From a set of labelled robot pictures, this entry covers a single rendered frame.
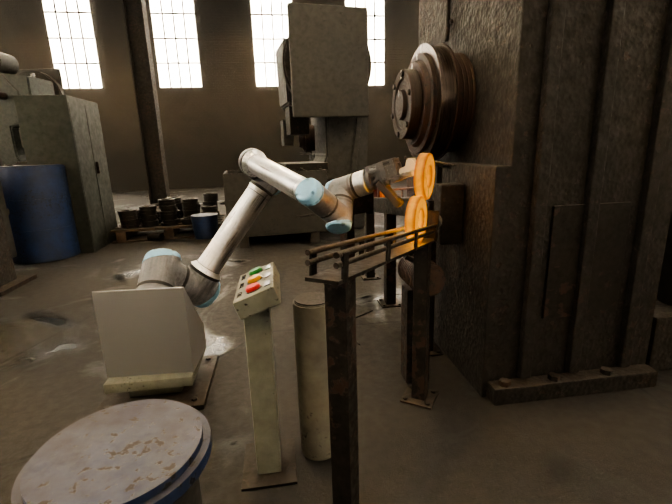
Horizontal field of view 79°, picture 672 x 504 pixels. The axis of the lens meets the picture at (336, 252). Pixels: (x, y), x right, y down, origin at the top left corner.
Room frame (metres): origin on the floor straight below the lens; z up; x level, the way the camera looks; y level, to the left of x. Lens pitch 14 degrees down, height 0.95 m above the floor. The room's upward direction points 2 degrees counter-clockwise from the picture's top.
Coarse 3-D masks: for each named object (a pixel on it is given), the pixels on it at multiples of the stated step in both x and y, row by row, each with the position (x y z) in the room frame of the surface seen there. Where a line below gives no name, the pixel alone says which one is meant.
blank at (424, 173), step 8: (416, 160) 1.35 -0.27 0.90; (424, 160) 1.34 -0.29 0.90; (432, 160) 1.41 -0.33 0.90; (416, 168) 1.33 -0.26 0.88; (424, 168) 1.32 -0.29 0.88; (432, 168) 1.41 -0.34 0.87; (416, 176) 1.33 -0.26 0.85; (424, 176) 1.33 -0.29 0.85; (432, 176) 1.42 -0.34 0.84; (416, 184) 1.33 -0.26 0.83; (424, 184) 1.33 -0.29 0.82; (432, 184) 1.42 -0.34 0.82; (416, 192) 1.34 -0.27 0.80; (424, 192) 1.33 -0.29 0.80
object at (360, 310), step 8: (360, 200) 2.21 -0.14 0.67; (368, 200) 2.25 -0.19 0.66; (360, 208) 2.21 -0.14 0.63; (368, 208) 2.25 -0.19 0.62; (352, 216) 2.28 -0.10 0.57; (352, 224) 2.28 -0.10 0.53; (352, 232) 2.27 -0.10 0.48; (344, 240) 2.26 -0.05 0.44; (344, 248) 2.26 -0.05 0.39; (352, 256) 2.27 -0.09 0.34; (360, 312) 2.25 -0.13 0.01; (368, 312) 2.26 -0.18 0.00
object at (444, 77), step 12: (420, 48) 1.86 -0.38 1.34; (432, 48) 1.72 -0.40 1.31; (444, 48) 1.75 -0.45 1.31; (432, 60) 1.72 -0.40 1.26; (444, 60) 1.68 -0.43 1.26; (444, 72) 1.65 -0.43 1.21; (444, 84) 1.64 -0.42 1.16; (456, 84) 1.64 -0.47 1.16; (444, 96) 1.63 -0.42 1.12; (456, 96) 1.64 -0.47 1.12; (444, 108) 1.63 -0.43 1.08; (444, 120) 1.64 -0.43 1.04; (444, 132) 1.67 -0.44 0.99; (432, 144) 1.70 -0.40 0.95; (444, 144) 1.71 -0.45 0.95
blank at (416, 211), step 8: (416, 200) 1.29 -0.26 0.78; (424, 200) 1.35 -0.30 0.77; (408, 208) 1.27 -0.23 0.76; (416, 208) 1.27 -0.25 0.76; (424, 208) 1.35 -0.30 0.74; (408, 216) 1.26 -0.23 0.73; (416, 216) 1.27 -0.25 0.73; (424, 216) 1.35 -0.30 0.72; (408, 224) 1.26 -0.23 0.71; (416, 224) 1.27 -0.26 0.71; (424, 224) 1.35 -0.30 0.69; (424, 232) 1.36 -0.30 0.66
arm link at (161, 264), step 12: (156, 252) 1.67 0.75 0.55; (168, 252) 1.69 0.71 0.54; (144, 264) 1.64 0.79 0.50; (156, 264) 1.63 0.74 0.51; (168, 264) 1.65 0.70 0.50; (180, 264) 1.71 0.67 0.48; (144, 276) 1.59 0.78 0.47; (156, 276) 1.59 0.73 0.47; (168, 276) 1.62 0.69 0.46; (180, 276) 1.67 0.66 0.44
